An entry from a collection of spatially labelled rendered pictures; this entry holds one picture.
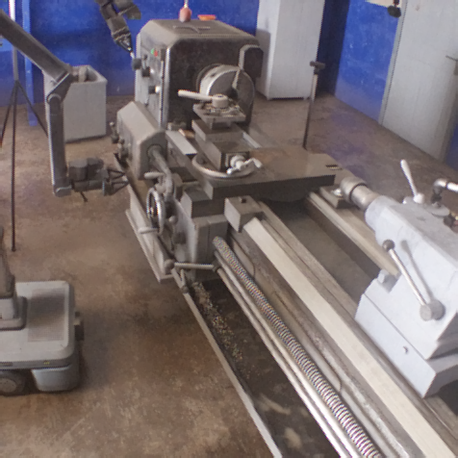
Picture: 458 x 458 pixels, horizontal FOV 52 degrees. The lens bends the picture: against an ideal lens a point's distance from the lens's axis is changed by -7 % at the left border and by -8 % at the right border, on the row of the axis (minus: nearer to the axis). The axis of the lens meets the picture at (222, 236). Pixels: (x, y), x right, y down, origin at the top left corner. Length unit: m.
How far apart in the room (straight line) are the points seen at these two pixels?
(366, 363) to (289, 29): 5.01
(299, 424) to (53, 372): 1.07
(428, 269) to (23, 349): 1.60
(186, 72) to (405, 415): 1.90
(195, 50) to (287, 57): 3.61
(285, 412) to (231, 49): 1.75
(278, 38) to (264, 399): 4.77
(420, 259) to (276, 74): 4.91
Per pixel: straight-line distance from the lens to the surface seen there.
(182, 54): 2.54
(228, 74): 2.43
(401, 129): 5.81
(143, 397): 2.30
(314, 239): 2.06
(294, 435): 1.74
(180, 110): 2.62
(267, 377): 1.89
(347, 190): 1.63
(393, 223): 1.43
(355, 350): 1.43
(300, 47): 6.17
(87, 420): 2.24
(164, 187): 1.99
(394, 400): 1.34
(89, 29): 5.79
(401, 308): 1.39
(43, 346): 2.19
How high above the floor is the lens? 1.80
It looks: 33 degrees down
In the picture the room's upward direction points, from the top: 6 degrees clockwise
